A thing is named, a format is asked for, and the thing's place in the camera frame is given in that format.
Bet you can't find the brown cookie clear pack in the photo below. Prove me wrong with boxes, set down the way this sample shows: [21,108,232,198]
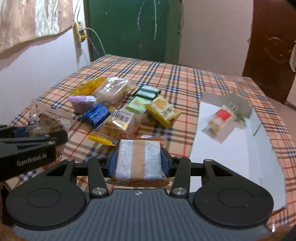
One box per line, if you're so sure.
[25,100,73,137]

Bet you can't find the blue snack pack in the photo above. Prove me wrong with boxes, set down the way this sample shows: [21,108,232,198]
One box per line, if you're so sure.
[82,103,110,128]

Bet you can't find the purple snack pack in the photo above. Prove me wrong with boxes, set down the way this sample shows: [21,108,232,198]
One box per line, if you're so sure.
[68,95,97,114]

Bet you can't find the brown white wafer pack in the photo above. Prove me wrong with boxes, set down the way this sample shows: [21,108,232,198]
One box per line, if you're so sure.
[107,137,169,188]

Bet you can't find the clear cake slices pack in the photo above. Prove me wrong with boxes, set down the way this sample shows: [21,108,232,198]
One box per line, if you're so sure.
[88,108,148,146]

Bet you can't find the clear snack pack red label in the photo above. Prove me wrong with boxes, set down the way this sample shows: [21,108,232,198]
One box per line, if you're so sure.
[202,105,236,143]

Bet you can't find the light green biscuit pack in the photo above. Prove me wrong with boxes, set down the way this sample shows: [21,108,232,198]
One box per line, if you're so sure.
[125,96,151,114]

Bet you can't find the clear snack pack green label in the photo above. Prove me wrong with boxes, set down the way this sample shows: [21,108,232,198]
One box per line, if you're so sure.
[226,102,245,123]

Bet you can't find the yellow orange snack pack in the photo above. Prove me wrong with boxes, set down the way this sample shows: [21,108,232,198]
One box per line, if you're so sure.
[69,77,106,96]

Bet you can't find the yellow biscuit pack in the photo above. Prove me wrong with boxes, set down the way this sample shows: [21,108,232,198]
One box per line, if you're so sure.
[145,95,181,128]

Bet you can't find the white cardboard box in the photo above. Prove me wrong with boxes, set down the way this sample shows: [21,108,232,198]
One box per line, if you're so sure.
[189,92,286,210]

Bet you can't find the large clear bread pack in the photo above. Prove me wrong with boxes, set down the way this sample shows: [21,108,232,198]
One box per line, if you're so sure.
[92,77,133,108]

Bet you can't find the plaid tablecloth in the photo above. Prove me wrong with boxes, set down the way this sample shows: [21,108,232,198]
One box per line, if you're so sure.
[4,54,296,232]

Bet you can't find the dark green cracker pack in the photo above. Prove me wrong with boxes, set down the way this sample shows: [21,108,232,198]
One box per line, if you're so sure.
[132,85,161,100]

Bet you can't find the beige curtain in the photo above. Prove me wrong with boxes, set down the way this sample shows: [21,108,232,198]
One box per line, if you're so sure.
[1,1,74,52]

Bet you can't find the green metal cabinet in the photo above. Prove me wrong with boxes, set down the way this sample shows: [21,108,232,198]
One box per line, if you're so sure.
[83,0,183,64]

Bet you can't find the white cloth on door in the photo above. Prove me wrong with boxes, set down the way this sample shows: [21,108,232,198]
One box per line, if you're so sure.
[289,41,296,72]

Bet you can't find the brown wooden door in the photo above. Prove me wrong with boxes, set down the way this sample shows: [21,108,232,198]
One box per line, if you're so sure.
[243,0,295,103]

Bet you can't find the red blue twisted wire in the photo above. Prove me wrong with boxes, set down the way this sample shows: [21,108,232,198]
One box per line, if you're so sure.
[86,34,100,56]

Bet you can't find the yellow wall socket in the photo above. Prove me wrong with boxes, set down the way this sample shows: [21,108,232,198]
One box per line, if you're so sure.
[73,21,87,43]

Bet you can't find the white cable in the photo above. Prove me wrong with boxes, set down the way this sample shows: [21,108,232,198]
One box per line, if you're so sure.
[84,27,106,56]

